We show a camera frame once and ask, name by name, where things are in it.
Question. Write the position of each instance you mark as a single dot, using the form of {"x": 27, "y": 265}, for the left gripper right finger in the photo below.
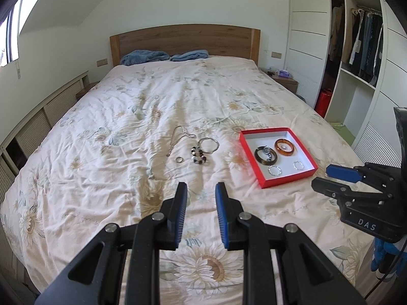
{"x": 228, "y": 210}

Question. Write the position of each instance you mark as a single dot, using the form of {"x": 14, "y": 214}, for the hanging clothes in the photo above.
{"x": 363, "y": 57}

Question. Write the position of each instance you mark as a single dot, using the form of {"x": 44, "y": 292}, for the red shallow box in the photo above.
{"x": 287, "y": 169}

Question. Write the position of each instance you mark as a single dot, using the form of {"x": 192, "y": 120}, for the floral cream bed duvet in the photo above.
{"x": 121, "y": 151}

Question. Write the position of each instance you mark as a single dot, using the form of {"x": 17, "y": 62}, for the blue pillow left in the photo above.
{"x": 143, "y": 56}

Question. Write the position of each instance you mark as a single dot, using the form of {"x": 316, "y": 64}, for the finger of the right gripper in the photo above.
{"x": 334, "y": 190}
{"x": 343, "y": 173}

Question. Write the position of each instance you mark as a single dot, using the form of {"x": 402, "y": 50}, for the amber bangle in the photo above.
{"x": 284, "y": 147}

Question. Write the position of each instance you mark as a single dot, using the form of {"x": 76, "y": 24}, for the blue pillow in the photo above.
{"x": 191, "y": 55}
{"x": 143, "y": 56}

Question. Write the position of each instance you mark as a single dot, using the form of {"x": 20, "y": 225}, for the wooden headboard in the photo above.
{"x": 218, "y": 40}

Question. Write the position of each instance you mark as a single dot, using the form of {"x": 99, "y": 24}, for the purple tissue box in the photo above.
{"x": 284, "y": 74}

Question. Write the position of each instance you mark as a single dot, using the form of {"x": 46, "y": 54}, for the white radiator cover cabinet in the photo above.
{"x": 30, "y": 132}

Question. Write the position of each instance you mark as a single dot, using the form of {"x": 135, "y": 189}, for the silver watch band piece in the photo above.
{"x": 271, "y": 155}

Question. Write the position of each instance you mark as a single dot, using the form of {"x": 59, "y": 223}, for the dark olive bangle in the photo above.
{"x": 262, "y": 158}

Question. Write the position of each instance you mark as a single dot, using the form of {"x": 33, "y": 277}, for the wooden nightstand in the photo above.
{"x": 288, "y": 83}

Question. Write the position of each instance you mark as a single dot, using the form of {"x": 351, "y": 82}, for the white wardrobe cabinet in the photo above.
{"x": 361, "y": 114}

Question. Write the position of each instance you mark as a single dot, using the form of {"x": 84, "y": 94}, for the gloved right hand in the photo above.
{"x": 384, "y": 254}

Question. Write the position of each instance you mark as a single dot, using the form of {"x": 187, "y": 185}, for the window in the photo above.
{"x": 11, "y": 28}

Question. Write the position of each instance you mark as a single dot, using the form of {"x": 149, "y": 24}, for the blue pillow right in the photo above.
{"x": 191, "y": 55}

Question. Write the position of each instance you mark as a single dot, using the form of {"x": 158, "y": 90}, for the thin silver bangle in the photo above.
{"x": 208, "y": 145}

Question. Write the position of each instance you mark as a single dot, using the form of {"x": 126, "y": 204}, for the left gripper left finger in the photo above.
{"x": 174, "y": 210}

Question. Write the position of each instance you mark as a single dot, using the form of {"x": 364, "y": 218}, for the red bag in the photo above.
{"x": 323, "y": 102}

